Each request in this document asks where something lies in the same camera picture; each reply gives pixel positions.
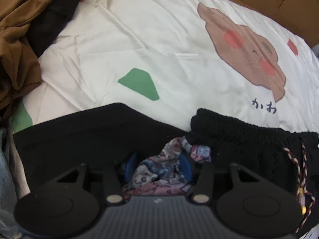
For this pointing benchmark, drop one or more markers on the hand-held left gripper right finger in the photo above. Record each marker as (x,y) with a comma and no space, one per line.
(185,165)

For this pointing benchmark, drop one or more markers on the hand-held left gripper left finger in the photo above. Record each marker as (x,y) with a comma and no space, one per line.
(130,163)

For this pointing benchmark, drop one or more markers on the floral patterned garment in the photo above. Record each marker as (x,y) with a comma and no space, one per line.
(154,176)

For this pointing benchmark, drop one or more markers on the black shorts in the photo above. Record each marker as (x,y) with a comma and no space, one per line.
(87,134)

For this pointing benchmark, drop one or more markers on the blue denim jeans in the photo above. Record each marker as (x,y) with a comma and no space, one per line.
(7,179)

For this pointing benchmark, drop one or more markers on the cream printed blanket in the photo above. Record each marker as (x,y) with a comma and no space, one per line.
(162,42)

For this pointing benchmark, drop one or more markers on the black garment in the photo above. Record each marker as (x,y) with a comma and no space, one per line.
(54,22)

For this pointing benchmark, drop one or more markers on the brown garment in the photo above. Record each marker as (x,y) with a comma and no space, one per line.
(17,49)

